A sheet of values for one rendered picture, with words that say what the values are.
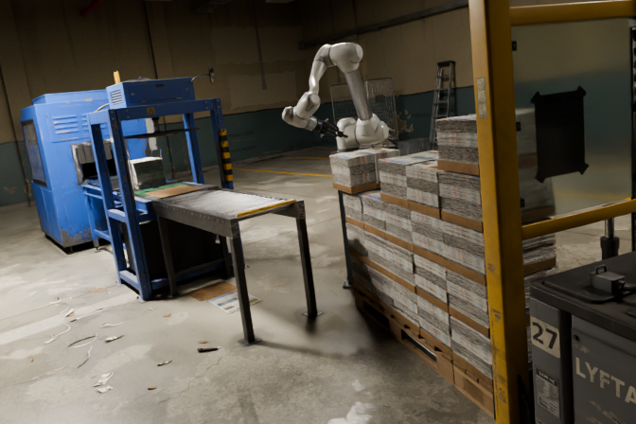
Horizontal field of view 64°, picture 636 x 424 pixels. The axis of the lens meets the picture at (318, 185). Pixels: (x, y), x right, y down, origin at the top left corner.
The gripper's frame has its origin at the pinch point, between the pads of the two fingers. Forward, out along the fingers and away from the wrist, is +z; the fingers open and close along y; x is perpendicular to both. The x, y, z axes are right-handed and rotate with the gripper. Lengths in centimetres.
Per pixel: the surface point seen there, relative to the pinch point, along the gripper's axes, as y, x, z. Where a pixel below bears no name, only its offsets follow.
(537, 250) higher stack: 32, 134, 47
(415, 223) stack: 38, 80, 20
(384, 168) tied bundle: 15, 54, 8
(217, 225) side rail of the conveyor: 79, -15, -55
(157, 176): 76, -206, -84
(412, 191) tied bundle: 23, 81, 12
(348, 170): 20.7, 12.1, 6.6
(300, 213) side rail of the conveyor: 56, -12, -6
